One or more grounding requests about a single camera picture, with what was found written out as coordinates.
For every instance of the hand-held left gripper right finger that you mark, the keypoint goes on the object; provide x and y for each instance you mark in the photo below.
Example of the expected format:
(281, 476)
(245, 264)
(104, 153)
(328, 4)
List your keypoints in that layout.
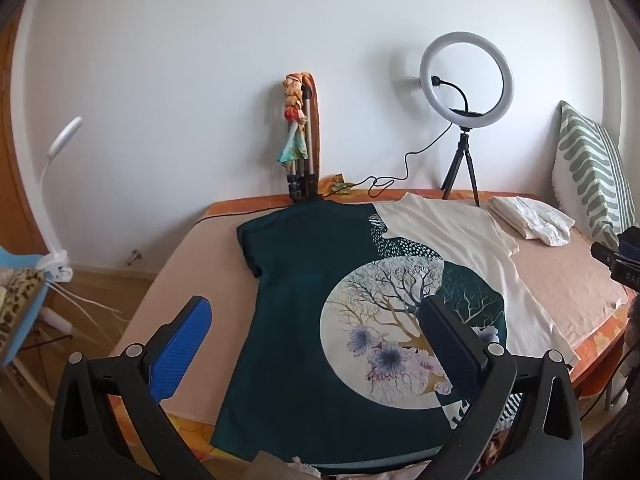
(450, 345)

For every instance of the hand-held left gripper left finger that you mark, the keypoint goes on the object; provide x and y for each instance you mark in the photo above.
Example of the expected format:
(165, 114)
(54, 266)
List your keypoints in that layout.
(182, 350)

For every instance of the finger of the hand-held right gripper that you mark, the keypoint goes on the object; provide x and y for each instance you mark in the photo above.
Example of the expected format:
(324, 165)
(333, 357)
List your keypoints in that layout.
(605, 253)

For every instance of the dark green cream tree-print t-shirt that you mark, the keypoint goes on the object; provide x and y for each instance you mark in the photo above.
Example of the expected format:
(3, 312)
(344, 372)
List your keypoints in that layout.
(300, 285)

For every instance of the orange floral bedsheet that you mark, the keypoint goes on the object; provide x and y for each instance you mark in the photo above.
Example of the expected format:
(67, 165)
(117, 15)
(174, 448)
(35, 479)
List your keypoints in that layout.
(597, 347)

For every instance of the folded white cloth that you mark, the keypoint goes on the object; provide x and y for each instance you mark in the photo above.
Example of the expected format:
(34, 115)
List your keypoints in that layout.
(530, 215)

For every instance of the peach fleece blanket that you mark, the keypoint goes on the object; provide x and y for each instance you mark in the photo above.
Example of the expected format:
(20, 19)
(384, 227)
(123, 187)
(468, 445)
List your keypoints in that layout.
(200, 260)

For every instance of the metal door stop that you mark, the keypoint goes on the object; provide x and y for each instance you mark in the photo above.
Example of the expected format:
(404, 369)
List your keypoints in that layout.
(134, 257)

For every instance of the white cylindrical object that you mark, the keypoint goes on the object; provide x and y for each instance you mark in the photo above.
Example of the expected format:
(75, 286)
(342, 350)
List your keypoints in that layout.
(57, 321)

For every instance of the leopard print cloth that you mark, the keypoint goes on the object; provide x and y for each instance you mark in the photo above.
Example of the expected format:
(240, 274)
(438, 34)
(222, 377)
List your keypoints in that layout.
(20, 300)

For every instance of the light blue chair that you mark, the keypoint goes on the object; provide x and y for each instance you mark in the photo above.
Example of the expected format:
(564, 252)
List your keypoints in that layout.
(20, 260)

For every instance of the small colourful folded cloth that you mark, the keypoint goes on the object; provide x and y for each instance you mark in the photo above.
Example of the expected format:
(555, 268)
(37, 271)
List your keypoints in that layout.
(334, 185)

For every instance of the colourful patterned scarf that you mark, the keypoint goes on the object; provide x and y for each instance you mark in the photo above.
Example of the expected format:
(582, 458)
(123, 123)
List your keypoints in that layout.
(295, 145)

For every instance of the wooden door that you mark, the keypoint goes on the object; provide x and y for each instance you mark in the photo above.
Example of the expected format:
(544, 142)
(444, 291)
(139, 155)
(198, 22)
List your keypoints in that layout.
(12, 185)

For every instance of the white clip-on desk lamp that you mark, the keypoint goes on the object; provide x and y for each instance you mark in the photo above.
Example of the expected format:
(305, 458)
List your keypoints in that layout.
(65, 135)

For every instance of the orange patterned cloth strip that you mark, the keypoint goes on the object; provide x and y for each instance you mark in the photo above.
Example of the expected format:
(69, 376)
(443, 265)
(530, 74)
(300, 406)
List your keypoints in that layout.
(318, 135)

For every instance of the folded silver black tripod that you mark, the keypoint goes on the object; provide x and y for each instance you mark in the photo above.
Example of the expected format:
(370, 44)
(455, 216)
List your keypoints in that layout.
(311, 130)

